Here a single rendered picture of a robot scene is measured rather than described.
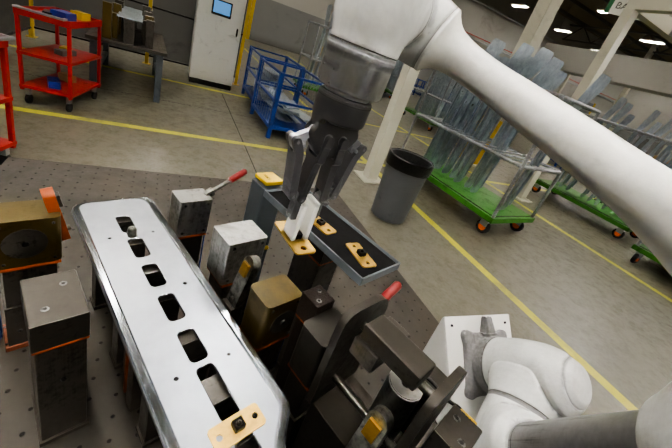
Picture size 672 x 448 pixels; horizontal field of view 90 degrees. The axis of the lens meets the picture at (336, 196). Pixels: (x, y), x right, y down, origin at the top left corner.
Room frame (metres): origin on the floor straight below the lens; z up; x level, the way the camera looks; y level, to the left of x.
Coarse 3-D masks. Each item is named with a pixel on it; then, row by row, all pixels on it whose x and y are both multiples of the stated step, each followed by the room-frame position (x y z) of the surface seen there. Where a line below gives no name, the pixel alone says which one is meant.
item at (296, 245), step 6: (276, 222) 0.48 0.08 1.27; (282, 222) 0.49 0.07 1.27; (282, 228) 0.47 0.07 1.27; (282, 234) 0.46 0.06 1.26; (300, 234) 0.46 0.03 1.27; (288, 240) 0.45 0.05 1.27; (300, 240) 0.46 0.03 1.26; (306, 240) 0.47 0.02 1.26; (294, 246) 0.44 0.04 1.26; (300, 246) 0.45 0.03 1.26; (306, 246) 0.45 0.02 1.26; (312, 246) 0.46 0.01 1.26; (294, 252) 0.43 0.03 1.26; (300, 252) 0.43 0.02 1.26; (306, 252) 0.44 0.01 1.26; (312, 252) 0.44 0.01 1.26
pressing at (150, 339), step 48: (96, 240) 0.59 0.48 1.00; (144, 240) 0.64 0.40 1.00; (144, 288) 0.51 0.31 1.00; (192, 288) 0.55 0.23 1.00; (144, 336) 0.41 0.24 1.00; (240, 336) 0.47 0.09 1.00; (144, 384) 0.33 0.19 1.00; (192, 384) 0.36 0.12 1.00; (240, 384) 0.38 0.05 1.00; (192, 432) 0.29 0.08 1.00
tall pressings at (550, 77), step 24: (528, 48) 5.06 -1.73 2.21; (528, 72) 4.73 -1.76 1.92; (552, 72) 4.73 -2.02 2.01; (456, 96) 5.30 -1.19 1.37; (456, 120) 5.24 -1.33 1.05; (480, 120) 5.02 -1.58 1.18; (432, 144) 5.39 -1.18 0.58; (456, 144) 4.97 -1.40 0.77; (504, 144) 4.49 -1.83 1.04; (456, 168) 4.91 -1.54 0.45; (480, 168) 4.68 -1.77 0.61
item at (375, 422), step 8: (376, 408) 0.35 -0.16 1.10; (384, 408) 0.35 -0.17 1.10; (368, 416) 0.34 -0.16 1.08; (376, 416) 0.34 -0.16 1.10; (384, 416) 0.34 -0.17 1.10; (392, 416) 0.35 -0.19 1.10; (360, 424) 0.34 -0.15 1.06; (368, 424) 0.33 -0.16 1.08; (376, 424) 0.33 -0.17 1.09; (384, 424) 0.33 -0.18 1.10; (392, 424) 0.34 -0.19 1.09; (360, 432) 0.34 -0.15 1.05; (368, 432) 0.33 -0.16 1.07; (376, 432) 0.32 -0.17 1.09; (384, 432) 0.33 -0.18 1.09; (352, 440) 0.33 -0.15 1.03; (360, 440) 0.33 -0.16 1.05; (368, 440) 0.32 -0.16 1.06; (376, 440) 0.32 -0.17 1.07
